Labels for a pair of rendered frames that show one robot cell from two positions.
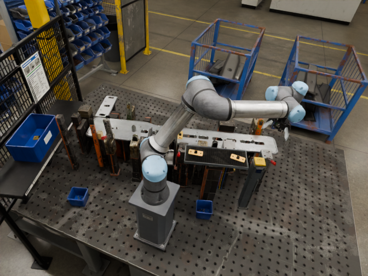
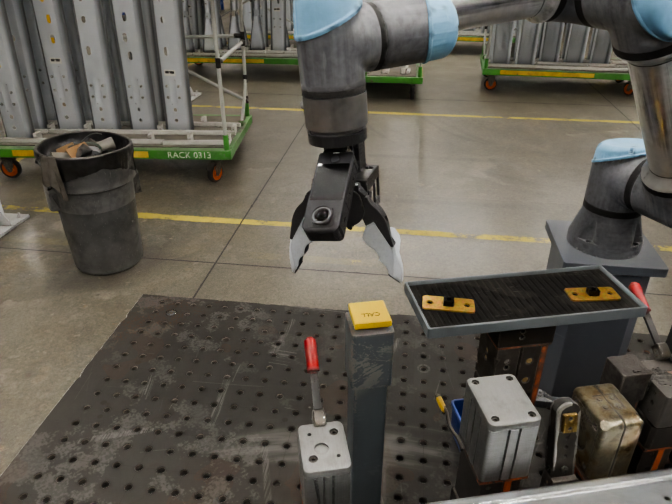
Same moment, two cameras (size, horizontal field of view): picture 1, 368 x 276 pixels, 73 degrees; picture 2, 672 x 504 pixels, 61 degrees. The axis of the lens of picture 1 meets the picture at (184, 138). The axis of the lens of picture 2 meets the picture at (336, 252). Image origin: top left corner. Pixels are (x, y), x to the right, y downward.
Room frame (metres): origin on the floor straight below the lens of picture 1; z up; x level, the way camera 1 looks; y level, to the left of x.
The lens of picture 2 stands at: (1.75, -0.64, 1.69)
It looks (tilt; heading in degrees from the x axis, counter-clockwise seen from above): 29 degrees down; 170
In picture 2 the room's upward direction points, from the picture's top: straight up
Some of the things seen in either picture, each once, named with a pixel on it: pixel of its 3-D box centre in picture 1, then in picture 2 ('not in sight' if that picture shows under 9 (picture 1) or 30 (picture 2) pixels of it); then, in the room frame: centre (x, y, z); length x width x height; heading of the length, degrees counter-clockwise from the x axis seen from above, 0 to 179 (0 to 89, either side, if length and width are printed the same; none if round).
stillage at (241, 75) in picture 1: (225, 64); not in sight; (3.70, -0.54, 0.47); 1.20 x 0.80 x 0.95; 161
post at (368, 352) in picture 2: (249, 185); (365, 420); (1.02, -0.46, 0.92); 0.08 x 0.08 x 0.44; 0
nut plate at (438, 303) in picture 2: (237, 157); (448, 301); (1.03, -0.33, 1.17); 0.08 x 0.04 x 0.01; 71
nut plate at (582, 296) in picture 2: (195, 151); (592, 291); (1.04, -0.08, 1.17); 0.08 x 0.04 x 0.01; 83
